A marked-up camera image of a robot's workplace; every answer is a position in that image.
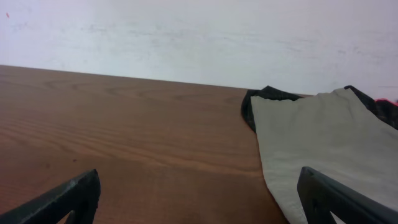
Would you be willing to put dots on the red cloth piece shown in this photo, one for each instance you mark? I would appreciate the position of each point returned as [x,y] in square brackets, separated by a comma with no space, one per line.
[386,100]

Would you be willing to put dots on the dark plaid garment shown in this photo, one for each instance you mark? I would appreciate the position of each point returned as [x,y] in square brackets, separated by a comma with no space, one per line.
[384,111]

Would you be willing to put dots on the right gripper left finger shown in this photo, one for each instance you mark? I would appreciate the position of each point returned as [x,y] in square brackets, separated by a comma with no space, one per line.
[76,200]

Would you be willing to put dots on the beige khaki shorts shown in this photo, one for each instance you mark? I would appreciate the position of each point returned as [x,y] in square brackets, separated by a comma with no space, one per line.
[333,133]

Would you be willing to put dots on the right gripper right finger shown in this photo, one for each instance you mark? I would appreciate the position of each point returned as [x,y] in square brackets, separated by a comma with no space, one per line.
[323,198]

